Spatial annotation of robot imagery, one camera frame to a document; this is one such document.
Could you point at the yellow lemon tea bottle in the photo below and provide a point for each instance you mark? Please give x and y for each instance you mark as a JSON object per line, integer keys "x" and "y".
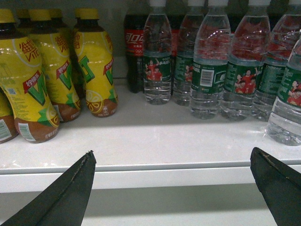
{"x": 56, "y": 63}
{"x": 94, "y": 49}
{"x": 23, "y": 82}

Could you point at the water bottle with barcode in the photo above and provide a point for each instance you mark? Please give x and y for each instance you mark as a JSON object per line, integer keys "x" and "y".
{"x": 210, "y": 60}

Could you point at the lemon tea bottle left edge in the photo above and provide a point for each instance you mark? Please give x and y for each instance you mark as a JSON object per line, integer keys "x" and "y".
{"x": 7, "y": 124}

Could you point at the water bottle far right rear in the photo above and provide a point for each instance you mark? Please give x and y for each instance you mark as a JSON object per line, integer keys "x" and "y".
{"x": 284, "y": 36}

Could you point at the water bottle with players label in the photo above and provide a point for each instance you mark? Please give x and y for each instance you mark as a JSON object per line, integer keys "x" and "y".
{"x": 246, "y": 60}

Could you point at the clear water bottle green label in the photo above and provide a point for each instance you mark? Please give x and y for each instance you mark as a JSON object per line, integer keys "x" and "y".
{"x": 157, "y": 52}

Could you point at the yellow lemon tea bottle front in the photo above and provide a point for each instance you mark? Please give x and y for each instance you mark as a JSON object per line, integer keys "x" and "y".
{"x": 23, "y": 82}

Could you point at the yellow lemon tea bottle right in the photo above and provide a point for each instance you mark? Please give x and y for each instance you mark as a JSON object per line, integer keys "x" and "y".
{"x": 94, "y": 49}

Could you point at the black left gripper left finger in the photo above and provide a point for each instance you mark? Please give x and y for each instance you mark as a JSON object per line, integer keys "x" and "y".
{"x": 64, "y": 202}

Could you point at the dark cola bottle red label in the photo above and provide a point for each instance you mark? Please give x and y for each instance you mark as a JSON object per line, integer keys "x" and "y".
{"x": 133, "y": 34}

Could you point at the water bottle right edge front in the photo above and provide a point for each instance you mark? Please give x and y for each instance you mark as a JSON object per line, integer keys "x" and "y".
{"x": 284, "y": 124}

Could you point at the yellow lemon tea bottle middle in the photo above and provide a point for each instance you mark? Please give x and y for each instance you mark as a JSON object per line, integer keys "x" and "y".
{"x": 56, "y": 63}

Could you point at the white metal shelf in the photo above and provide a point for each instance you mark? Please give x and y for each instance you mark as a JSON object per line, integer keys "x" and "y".
{"x": 143, "y": 145}

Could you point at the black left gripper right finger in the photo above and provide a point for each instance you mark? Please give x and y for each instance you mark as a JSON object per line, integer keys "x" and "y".
{"x": 280, "y": 186}

